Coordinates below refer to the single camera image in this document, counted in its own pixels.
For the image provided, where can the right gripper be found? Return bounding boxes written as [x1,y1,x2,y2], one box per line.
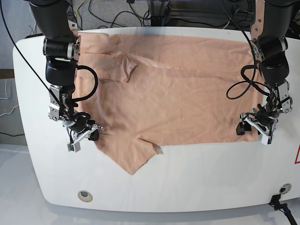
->
[63,114,104,143]

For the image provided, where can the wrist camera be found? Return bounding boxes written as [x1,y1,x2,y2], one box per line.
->
[261,136,272,145]
[67,142,81,152]

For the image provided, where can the left table cable grommet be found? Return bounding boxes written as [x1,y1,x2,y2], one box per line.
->
[78,190,93,203]

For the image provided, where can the right table cable grommet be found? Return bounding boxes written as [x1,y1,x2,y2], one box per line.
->
[279,183,292,195]

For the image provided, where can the table cable grommet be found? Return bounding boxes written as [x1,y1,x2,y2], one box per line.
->
[279,183,292,195]
[78,190,93,203]

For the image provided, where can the peach T-shirt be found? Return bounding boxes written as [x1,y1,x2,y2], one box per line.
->
[78,33,263,174]

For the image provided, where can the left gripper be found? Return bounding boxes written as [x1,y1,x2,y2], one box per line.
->
[236,109,278,138]

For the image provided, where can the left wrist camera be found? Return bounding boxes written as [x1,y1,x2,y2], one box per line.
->
[261,136,272,145]

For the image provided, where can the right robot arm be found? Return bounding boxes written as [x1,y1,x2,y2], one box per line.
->
[29,0,102,145]

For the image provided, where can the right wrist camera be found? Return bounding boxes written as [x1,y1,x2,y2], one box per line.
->
[67,142,81,152]

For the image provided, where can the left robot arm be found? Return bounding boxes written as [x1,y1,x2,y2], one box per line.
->
[236,0,300,145]

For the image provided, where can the black clamp mount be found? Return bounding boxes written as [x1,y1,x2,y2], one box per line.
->
[269,194,297,225]

